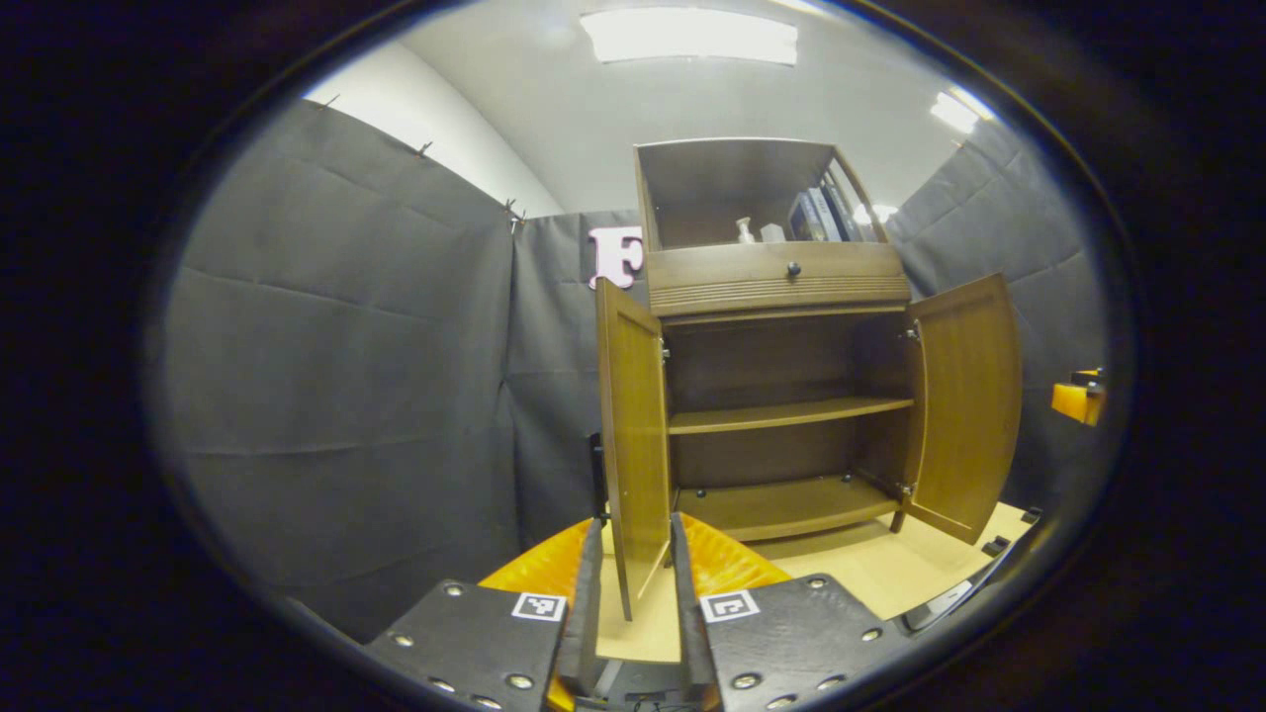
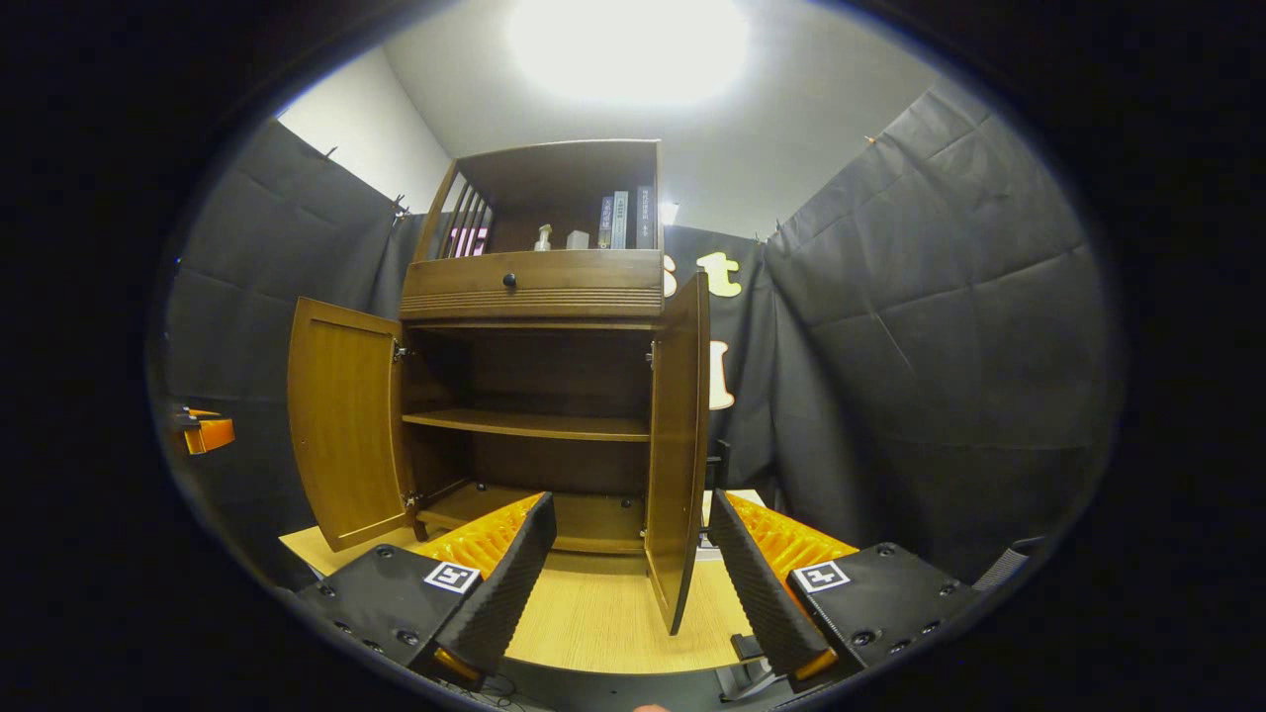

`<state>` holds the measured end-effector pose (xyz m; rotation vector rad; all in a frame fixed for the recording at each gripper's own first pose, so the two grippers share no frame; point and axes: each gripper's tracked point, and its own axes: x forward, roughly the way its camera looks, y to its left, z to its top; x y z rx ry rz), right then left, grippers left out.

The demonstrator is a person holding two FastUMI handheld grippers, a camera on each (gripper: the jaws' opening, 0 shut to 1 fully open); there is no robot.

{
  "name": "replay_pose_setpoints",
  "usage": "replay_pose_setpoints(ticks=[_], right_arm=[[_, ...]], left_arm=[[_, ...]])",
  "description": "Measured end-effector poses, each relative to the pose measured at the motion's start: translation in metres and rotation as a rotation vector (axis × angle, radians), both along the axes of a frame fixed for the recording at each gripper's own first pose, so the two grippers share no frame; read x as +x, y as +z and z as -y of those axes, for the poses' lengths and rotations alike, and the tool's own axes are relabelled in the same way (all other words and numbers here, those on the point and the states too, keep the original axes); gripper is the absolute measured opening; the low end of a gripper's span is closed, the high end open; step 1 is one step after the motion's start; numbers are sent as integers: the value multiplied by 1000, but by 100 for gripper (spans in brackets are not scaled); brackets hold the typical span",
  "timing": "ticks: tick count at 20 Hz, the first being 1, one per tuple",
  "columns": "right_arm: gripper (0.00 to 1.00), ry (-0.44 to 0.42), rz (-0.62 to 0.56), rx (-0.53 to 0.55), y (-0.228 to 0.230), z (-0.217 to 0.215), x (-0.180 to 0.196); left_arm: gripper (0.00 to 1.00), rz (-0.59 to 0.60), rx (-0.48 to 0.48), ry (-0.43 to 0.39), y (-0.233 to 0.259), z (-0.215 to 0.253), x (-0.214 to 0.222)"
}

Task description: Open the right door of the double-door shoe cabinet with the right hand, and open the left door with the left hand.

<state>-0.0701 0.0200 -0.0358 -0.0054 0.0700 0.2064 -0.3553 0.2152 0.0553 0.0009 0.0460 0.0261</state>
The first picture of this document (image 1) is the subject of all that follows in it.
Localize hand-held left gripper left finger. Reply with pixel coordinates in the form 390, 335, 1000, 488
364, 517, 606, 712

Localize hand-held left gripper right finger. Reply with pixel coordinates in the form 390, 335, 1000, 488
669, 511, 914, 712

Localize wooden cabinet door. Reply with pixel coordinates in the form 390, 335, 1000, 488
893, 273, 1024, 546
589, 278, 675, 623

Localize wooden double-door shoe cabinet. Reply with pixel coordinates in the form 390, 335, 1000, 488
633, 136, 918, 543

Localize wooden cabinet shelf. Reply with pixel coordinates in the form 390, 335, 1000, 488
668, 396, 916, 436

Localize wooden cabinet drawer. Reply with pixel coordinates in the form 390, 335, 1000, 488
645, 241, 912, 318

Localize light grey book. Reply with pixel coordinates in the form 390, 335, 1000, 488
807, 187, 844, 243

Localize small ceiling light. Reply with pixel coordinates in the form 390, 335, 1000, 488
930, 87, 995, 134

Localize grey blue book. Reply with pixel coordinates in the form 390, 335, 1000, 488
787, 192, 828, 243

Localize black backdrop cloth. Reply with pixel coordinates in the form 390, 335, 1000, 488
158, 99, 1109, 644

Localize rectangular ceiling light panel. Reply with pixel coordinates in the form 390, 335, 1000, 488
579, 8, 800, 66

